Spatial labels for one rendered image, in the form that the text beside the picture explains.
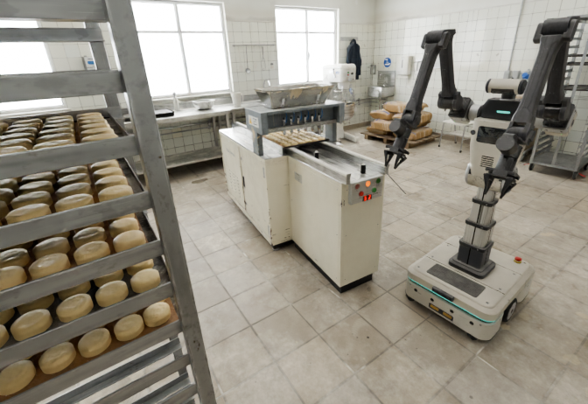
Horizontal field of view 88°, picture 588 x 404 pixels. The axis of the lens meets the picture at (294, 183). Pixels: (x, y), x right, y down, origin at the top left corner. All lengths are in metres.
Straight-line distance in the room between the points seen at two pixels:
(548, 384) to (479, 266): 0.61
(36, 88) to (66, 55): 4.47
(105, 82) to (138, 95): 0.05
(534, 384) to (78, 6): 2.18
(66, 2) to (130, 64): 0.09
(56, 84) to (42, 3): 0.09
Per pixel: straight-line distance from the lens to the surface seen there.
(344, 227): 1.93
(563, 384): 2.21
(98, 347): 0.71
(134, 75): 0.48
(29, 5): 0.51
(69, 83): 0.50
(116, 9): 0.48
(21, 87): 0.50
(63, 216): 0.54
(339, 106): 2.52
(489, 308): 2.03
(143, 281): 0.66
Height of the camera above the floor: 1.52
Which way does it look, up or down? 22 degrees down
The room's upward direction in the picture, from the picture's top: 3 degrees counter-clockwise
